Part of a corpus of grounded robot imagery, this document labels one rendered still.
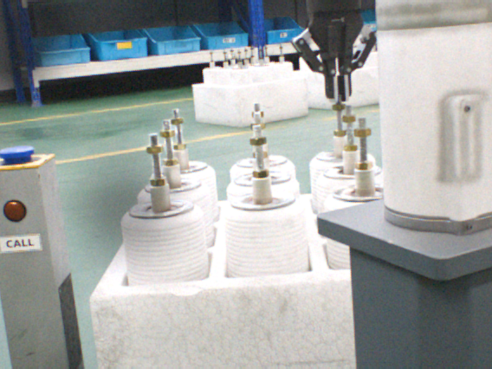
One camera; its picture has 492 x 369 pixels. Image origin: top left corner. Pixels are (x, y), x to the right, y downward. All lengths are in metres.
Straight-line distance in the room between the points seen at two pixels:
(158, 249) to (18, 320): 0.22
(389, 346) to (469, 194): 0.13
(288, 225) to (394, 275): 0.29
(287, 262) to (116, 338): 0.20
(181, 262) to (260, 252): 0.09
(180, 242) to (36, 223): 0.18
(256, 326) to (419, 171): 0.34
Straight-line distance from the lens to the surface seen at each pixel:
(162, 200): 0.83
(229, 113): 3.27
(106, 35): 5.91
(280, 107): 3.33
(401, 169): 0.53
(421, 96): 0.51
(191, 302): 0.79
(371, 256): 0.55
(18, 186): 0.88
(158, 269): 0.82
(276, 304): 0.79
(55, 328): 0.93
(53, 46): 5.82
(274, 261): 0.81
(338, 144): 1.06
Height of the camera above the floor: 0.46
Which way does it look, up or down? 12 degrees down
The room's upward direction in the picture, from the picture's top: 5 degrees counter-clockwise
